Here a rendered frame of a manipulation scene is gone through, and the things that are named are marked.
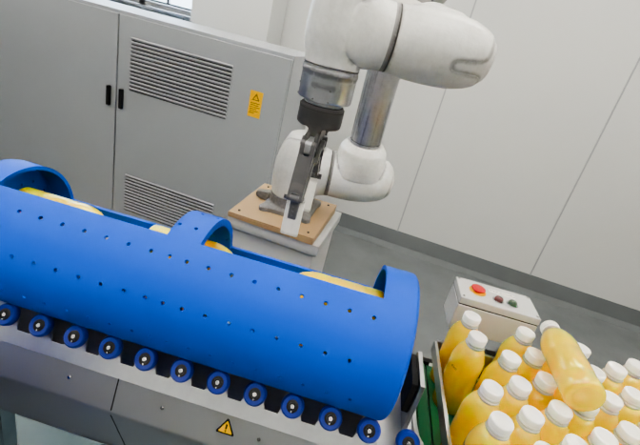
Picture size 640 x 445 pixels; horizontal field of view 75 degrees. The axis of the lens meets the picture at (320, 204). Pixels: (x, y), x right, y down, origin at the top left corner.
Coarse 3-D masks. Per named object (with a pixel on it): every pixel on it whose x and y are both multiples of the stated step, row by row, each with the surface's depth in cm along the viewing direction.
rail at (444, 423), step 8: (432, 352) 103; (432, 360) 101; (440, 368) 95; (440, 376) 93; (440, 384) 91; (440, 392) 89; (440, 400) 88; (440, 408) 86; (440, 416) 85; (448, 416) 83; (440, 424) 84; (448, 424) 81; (440, 432) 83; (448, 432) 79; (448, 440) 78
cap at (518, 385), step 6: (510, 378) 79; (516, 378) 79; (522, 378) 80; (510, 384) 79; (516, 384) 78; (522, 384) 78; (528, 384) 78; (510, 390) 78; (516, 390) 77; (522, 390) 77; (528, 390) 77; (522, 396) 77
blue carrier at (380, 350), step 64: (0, 192) 76; (64, 192) 98; (0, 256) 73; (64, 256) 72; (128, 256) 72; (192, 256) 73; (256, 256) 96; (64, 320) 80; (128, 320) 73; (192, 320) 71; (256, 320) 70; (320, 320) 70; (384, 320) 70; (320, 384) 71; (384, 384) 69
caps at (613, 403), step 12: (588, 348) 94; (636, 360) 94; (600, 372) 87; (612, 372) 89; (624, 372) 89; (636, 372) 92; (612, 396) 81; (624, 396) 84; (636, 396) 82; (612, 408) 79; (624, 420) 76; (624, 432) 73; (636, 432) 74; (636, 444) 73
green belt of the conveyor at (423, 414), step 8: (424, 368) 106; (432, 384) 101; (424, 392) 98; (432, 392) 99; (424, 400) 96; (432, 400) 96; (416, 408) 96; (424, 408) 94; (432, 408) 94; (416, 416) 93; (424, 416) 92; (432, 416) 92; (424, 424) 90; (432, 424) 90; (424, 432) 89; (432, 432) 88; (424, 440) 87; (432, 440) 87; (440, 440) 87
